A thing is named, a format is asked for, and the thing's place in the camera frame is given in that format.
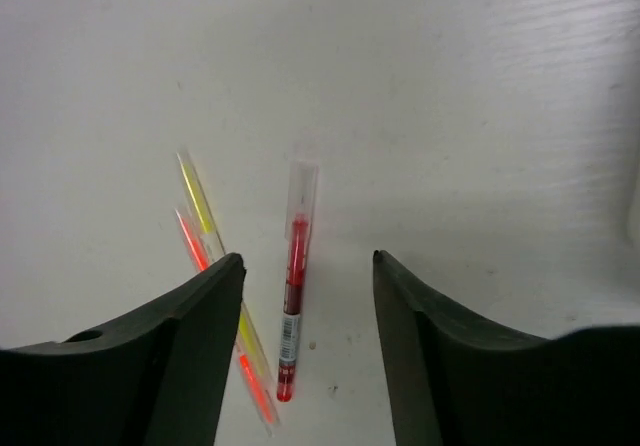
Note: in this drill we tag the red gel pen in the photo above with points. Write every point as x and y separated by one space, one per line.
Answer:
299 220

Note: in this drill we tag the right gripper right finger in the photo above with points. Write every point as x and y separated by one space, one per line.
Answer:
455 377

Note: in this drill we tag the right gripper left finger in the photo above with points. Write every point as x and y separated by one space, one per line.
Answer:
153 376

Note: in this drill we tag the orange highlighter pen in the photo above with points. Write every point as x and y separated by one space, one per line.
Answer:
259 395

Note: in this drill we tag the long yellow highlighter pen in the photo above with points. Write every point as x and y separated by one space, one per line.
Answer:
210 239

